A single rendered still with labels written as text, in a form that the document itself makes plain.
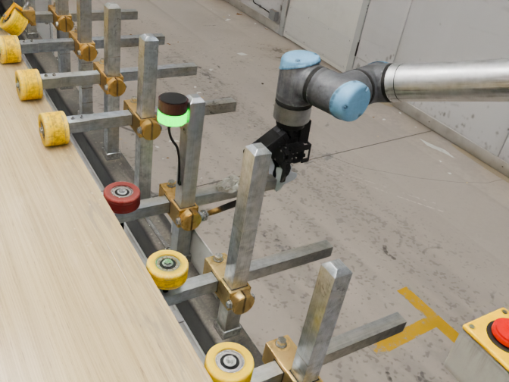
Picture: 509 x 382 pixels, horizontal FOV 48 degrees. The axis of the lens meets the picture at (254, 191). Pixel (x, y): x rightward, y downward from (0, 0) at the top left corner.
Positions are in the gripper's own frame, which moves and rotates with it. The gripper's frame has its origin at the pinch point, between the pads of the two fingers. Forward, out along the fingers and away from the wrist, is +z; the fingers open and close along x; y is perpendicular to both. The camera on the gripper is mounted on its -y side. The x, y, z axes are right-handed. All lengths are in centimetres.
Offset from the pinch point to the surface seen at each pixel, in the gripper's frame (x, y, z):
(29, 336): -33, -68, -11
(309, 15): 274, 210, 63
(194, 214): -8.8, -27.4, -5.4
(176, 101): -6.0, -31.3, -33.2
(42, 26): 225, -11, 35
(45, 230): -8, -59, -10
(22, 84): 46, -52, -16
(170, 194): -0.3, -29.7, -6.0
